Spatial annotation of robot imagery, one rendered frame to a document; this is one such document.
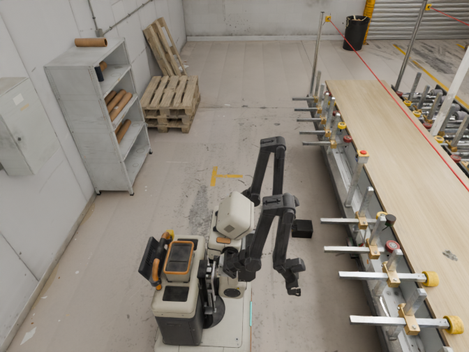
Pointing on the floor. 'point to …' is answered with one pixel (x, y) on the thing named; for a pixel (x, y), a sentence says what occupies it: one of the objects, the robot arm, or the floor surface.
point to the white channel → (451, 94)
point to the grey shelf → (86, 57)
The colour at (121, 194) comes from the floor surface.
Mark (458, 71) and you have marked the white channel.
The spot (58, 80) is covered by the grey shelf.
